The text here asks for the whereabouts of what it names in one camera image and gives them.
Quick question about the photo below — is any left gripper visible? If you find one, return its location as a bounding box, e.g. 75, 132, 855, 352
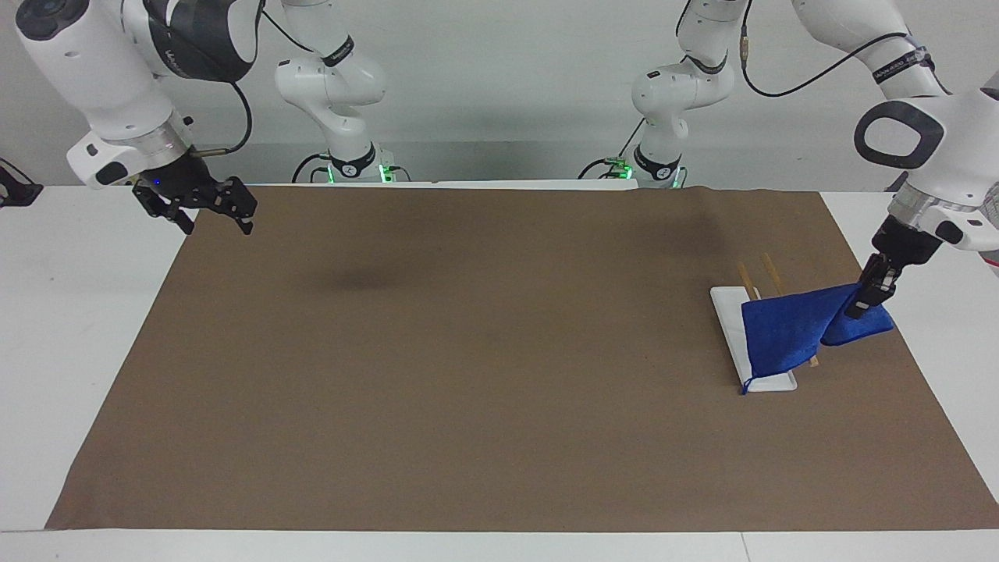
869, 215, 944, 272

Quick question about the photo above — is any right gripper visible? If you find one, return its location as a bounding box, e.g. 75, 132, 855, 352
131, 152, 258, 236

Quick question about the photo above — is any blue towel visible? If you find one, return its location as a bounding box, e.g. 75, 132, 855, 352
740, 283, 896, 396

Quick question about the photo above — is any black stand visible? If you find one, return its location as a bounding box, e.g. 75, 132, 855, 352
0, 158, 44, 209

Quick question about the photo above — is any black cable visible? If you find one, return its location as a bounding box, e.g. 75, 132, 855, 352
260, 8, 319, 55
739, 22, 953, 99
292, 153, 335, 184
578, 117, 649, 180
191, 80, 254, 158

